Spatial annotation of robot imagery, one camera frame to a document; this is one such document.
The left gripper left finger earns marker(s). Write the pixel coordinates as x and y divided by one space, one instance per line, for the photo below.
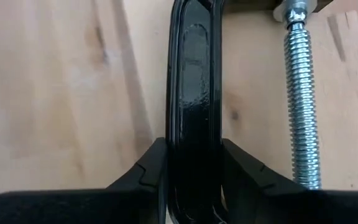
148 174

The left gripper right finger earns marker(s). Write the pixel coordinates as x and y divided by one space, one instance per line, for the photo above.
247 177

